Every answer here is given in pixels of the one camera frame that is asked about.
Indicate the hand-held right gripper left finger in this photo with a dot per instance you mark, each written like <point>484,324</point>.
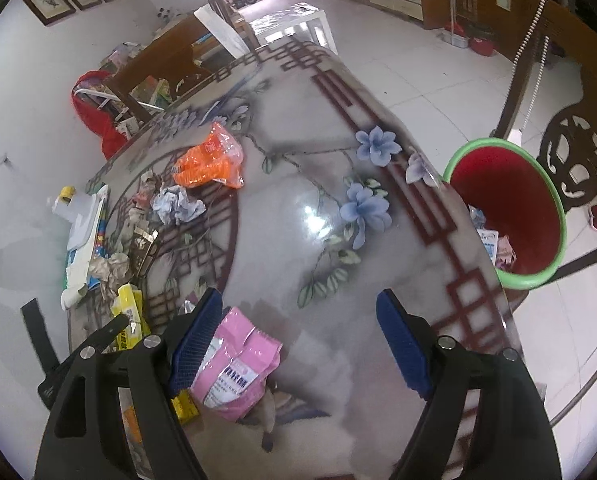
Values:
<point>193,355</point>

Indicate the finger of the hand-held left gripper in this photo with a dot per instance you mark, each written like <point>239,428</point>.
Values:
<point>38,332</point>
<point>106,332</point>

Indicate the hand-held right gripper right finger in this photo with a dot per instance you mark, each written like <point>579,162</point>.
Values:
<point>403,345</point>

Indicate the pink plastic packet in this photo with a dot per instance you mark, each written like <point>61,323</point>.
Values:
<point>238,360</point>

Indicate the brown cigarette box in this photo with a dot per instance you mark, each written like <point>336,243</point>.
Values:
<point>143,252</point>

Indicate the newspaper ball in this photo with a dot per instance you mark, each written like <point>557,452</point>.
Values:
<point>146,187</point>

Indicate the red bin with green rim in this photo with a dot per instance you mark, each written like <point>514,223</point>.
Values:
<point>508,195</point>

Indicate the yellow packet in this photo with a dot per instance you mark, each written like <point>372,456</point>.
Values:
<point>186,410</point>
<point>128,305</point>

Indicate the stack of white papers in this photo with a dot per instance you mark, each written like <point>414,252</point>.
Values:
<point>76,280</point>

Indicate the crumpled beige paper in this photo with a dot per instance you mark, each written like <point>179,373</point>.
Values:
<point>111,270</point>

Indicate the blue picture book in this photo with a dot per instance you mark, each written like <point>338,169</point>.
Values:
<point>100,240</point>

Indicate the white plastic lamp base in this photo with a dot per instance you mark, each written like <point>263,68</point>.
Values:
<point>86,220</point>

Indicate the white blue packet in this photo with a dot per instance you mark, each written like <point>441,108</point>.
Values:
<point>488,245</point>

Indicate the pink flowery packet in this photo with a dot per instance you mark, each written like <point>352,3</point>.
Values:
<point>505,255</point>

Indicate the yellow tape roll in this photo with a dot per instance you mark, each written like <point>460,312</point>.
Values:
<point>68,191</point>

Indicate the crumpled blue white paper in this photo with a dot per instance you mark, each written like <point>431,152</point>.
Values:
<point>176,205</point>

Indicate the orange snack bag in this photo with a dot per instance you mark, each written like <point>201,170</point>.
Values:
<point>203,162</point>

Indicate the red cloth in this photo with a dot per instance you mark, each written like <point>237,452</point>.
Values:
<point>98,120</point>

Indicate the white metal rack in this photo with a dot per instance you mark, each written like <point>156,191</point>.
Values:
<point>91,94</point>

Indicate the red basin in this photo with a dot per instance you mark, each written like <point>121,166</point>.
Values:
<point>482,45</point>

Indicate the broom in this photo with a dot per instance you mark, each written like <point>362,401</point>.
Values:
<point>453,37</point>

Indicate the white board panel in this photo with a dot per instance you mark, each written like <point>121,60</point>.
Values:
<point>223,30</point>

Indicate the white coffee table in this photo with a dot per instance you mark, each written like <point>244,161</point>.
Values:
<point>298,17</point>

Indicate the carved wooden chair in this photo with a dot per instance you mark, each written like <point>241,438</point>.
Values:
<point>568,25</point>

